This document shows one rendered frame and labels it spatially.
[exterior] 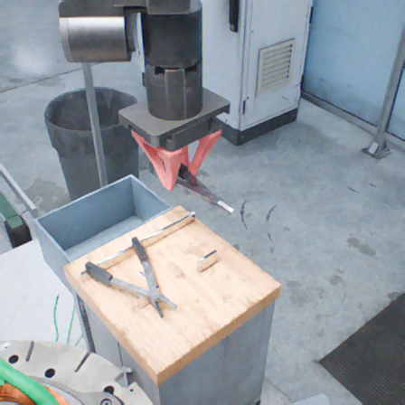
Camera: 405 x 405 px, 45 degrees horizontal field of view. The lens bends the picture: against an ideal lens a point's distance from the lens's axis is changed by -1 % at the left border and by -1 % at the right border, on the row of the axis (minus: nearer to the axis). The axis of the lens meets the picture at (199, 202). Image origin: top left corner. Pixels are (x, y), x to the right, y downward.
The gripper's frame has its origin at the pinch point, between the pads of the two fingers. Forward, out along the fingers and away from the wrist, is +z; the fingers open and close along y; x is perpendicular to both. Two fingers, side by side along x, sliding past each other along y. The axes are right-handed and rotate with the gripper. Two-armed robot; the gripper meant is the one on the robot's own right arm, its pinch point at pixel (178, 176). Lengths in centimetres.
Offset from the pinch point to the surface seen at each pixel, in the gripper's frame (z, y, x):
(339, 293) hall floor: 120, -97, -24
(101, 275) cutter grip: 9.1, 11.2, -0.7
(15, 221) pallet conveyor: 43, 5, -57
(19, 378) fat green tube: 2.7, 24.9, 9.9
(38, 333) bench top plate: 40.5, 15.5, -23.0
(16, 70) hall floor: 121, -90, -305
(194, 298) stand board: 12.0, 3.8, 7.2
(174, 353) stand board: 11.9, 10.3, 11.6
